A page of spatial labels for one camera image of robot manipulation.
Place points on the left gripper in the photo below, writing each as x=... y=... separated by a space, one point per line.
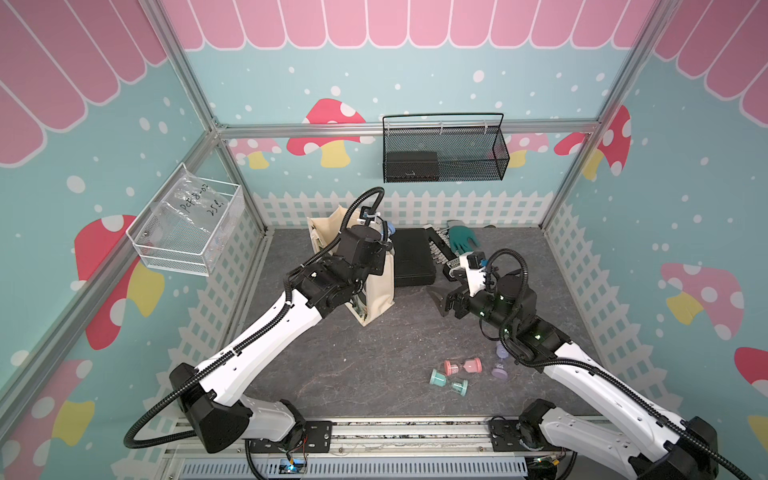
x=378 y=259

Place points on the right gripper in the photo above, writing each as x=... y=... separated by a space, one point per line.
x=464 y=293

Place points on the cream canvas tote bag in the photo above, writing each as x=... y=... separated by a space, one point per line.
x=377 y=296

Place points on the green hourglass front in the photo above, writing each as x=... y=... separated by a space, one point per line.
x=441 y=380

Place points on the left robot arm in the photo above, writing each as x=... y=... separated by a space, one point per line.
x=212 y=395

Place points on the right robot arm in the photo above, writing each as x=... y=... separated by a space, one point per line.
x=645 y=441

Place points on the pink hourglass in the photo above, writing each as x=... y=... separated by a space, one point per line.
x=472 y=366

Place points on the lavender hourglass far right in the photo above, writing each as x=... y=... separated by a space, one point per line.
x=499 y=371

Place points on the plastic bag in basket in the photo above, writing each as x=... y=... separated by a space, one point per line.
x=192 y=210

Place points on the black white hair brush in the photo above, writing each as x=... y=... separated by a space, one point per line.
x=438 y=241

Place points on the green rubber glove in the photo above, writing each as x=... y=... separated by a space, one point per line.
x=461 y=238

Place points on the black flat box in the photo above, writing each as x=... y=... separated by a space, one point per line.
x=413 y=262

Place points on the black box in basket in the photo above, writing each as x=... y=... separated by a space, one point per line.
x=411 y=166

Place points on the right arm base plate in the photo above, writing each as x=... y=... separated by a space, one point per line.
x=511 y=435

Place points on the black mesh wall basket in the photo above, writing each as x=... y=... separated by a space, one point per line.
x=469 y=146

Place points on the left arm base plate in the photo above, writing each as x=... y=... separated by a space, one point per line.
x=312 y=435

